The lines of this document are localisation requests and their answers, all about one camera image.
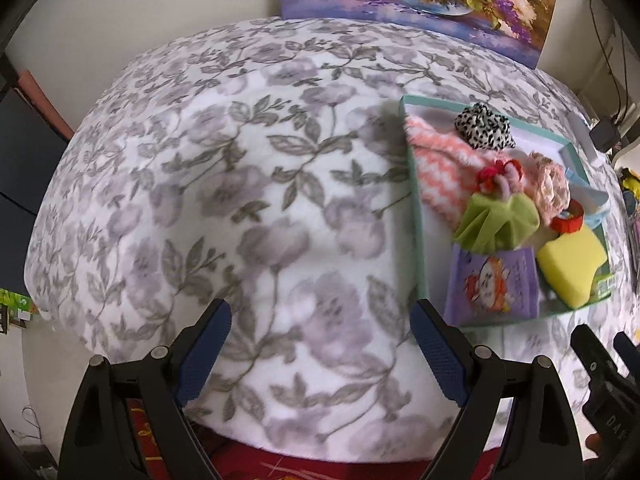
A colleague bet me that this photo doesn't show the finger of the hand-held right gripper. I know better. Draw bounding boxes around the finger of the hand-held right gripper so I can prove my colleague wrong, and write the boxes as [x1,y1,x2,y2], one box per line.
[571,324,615,388]
[612,331,640,378]

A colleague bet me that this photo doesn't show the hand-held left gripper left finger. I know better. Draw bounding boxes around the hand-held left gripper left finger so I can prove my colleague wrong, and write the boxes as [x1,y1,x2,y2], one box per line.
[59,298,232,480]

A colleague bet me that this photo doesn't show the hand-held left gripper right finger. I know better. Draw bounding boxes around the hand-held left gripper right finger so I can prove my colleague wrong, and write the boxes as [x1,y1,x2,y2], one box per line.
[410,298,586,480]

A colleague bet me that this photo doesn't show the green tissue pack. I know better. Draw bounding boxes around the green tissue pack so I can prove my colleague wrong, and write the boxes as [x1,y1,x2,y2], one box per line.
[590,267,616,303]

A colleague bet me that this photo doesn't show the yellow sponge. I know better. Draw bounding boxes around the yellow sponge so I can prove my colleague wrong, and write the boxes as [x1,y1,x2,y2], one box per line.
[536,227,610,309]

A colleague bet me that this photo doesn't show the teal shallow box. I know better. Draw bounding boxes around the teal shallow box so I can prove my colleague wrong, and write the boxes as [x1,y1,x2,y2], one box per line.
[399,94,615,331]

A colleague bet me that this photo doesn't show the red tape roll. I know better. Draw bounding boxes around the red tape roll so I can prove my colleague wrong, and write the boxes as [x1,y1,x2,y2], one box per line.
[551,199,586,236]

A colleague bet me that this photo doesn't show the green cloth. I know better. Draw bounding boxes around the green cloth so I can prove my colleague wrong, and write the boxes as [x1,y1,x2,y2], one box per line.
[452,192,541,253]

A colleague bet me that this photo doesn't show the blue face mask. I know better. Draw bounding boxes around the blue face mask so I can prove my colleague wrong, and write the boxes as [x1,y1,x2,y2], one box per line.
[565,167,611,233]

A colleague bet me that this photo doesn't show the pink lace cloth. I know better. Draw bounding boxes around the pink lace cloth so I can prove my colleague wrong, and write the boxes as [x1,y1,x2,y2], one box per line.
[525,150,573,226]

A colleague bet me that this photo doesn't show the pink white striped cloth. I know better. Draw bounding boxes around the pink white striped cloth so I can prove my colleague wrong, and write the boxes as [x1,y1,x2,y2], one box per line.
[404,115,496,228]

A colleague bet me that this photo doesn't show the leopard print scrunchie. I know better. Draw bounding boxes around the leopard print scrunchie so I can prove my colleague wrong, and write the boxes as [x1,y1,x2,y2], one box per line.
[454,102,517,151]

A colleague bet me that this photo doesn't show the red patterned mat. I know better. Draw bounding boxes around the red patterned mat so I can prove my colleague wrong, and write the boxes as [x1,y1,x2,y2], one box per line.
[125,395,506,480]

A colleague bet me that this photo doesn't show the yellow toy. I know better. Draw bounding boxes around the yellow toy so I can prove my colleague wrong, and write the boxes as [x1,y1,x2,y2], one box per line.
[619,167,640,211]

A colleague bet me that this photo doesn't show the grey floral blanket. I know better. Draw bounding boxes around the grey floral blanket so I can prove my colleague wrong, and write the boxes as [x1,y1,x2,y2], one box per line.
[24,16,640,463]

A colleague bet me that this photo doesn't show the green packets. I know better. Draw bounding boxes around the green packets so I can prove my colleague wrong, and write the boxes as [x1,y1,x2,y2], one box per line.
[0,287,38,333]

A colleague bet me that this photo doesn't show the black power adapter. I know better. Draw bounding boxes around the black power adapter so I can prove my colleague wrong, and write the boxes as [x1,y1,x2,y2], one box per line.
[590,117,623,153]

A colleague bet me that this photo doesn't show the white tube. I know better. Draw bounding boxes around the white tube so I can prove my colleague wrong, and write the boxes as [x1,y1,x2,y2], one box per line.
[567,110,606,166]

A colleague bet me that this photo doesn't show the dark cabinet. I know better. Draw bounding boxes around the dark cabinet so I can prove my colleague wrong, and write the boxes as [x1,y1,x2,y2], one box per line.
[0,85,76,296]

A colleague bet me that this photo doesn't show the brown board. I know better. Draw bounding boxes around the brown board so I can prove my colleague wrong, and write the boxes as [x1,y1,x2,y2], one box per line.
[15,69,76,138]

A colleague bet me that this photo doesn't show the floral painting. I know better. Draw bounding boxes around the floral painting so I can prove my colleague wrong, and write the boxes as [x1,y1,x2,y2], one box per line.
[275,0,560,68]

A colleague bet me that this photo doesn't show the black cable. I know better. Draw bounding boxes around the black cable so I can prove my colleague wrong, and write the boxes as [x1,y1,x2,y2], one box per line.
[589,0,631,121]

